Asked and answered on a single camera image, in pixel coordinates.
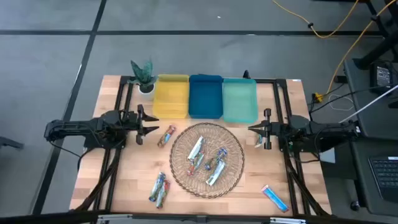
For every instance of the black aluminium frame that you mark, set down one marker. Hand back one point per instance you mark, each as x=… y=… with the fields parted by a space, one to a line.
x=124 y=79

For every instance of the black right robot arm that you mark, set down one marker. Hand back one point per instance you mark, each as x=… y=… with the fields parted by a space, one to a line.
x=326 y=129

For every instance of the black power plug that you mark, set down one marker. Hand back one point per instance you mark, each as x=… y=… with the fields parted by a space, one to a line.
x=340 y=79

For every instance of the blue plastic bin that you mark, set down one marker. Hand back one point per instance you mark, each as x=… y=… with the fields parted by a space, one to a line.
x=205 y=99

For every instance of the black frame crossbar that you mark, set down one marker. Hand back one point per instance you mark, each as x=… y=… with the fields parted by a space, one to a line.
x=46 y=217

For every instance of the green plant in white pot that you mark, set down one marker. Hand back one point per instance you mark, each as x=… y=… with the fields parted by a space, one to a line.
x=143 y=74

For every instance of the teal plastic bin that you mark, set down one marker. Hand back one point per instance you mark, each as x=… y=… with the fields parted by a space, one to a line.
x=239 y=102

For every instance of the black power adapter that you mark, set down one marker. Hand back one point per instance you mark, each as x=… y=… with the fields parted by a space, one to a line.
x=382 y=76

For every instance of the silver backed granola bar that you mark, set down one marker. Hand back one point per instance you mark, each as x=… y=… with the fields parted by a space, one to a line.
x=215 y=173
x=196 y=148

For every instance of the small black post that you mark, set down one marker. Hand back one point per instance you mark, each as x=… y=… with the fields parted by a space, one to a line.
x=246 y=74

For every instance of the white paper sheet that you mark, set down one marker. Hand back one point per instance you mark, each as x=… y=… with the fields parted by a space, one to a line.
x=328 y=157

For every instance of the black keyboard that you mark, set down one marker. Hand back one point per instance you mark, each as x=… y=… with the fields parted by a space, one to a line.
x=385 y=177

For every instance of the dark grey desk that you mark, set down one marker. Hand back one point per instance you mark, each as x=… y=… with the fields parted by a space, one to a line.
x=360 y=186
x=388 y=124

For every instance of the black stereo camera box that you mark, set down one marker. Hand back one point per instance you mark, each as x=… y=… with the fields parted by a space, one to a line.
x=201 y=219

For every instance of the flat light blue bar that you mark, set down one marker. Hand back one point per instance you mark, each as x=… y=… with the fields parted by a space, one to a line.
x=275 y=198

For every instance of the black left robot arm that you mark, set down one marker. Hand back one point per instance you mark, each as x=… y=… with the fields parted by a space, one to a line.
x=77 y=127

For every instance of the grey chair leg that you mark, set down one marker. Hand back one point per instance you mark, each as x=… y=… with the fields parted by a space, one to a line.
x=11 y=143

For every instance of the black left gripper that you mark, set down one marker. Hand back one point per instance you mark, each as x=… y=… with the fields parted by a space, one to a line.
x=140 y=124

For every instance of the white rod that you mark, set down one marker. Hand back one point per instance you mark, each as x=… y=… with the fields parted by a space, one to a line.
x=373 y=105

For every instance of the black stand legs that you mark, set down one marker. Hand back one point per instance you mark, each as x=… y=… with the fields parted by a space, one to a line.
x=373 y=54

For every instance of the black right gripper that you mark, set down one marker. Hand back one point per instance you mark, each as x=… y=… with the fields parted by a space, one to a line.
x=268 y=129

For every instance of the black caster wheel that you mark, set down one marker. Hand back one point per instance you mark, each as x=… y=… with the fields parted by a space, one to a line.
x=355 y=206

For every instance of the silver metal bracket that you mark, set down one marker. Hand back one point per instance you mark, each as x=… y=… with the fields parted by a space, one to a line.
x=115 y=218
x=287 y=221

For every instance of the yellow plastic bin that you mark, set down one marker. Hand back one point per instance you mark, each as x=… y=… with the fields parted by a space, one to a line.
x=171 y=99

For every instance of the orange blue granola bar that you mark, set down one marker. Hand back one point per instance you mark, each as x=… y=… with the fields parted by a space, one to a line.
x=258 y=141

